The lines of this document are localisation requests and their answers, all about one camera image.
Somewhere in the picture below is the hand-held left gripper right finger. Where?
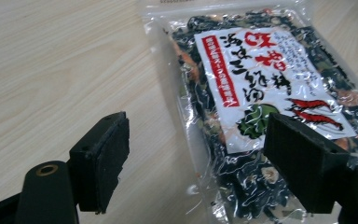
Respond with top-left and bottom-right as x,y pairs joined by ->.
263,112 -> 351,215

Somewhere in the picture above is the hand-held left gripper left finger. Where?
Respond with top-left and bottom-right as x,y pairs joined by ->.
68,111 -> 131,215

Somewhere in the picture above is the clear packet of dried seaweed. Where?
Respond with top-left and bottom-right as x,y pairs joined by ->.
138,0 -> 358,224

